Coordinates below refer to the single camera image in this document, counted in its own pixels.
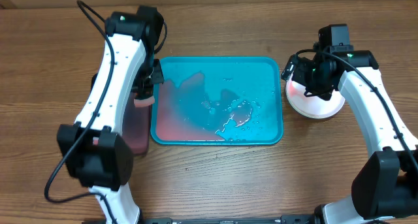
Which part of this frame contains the green and pink sponge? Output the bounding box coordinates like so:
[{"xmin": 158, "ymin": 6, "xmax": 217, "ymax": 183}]
[{"xmin": 133, "ymin": 96, "xmax": 155, "ymax": 108}]

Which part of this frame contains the white plate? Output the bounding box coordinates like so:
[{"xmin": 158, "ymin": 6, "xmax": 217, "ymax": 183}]
[{"xmin": 285, "ymin": 80, "xmax": 345, "ymax": 120}]

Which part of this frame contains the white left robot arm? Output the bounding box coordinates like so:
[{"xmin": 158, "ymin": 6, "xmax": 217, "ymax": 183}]
[{"xmin": 57, "ymin": 7, "xmax": 167, "ymax": 223}]

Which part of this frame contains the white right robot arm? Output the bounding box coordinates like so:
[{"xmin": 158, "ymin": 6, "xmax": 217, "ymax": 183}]
[{"xmin": 281, "ymin": 50, "xmax": 417, "ymax": 223}]

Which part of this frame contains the black rectangular water tray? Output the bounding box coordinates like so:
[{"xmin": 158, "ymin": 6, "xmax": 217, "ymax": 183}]
[{"xmin": 86, "ymin": 73, "xmax": 151, "ymax": 155}]

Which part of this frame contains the teal serving tray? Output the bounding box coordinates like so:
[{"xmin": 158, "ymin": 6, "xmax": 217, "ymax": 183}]
[{"xmin": 151, "ymin": 56, "xmax": 284, "ymax": 146}]

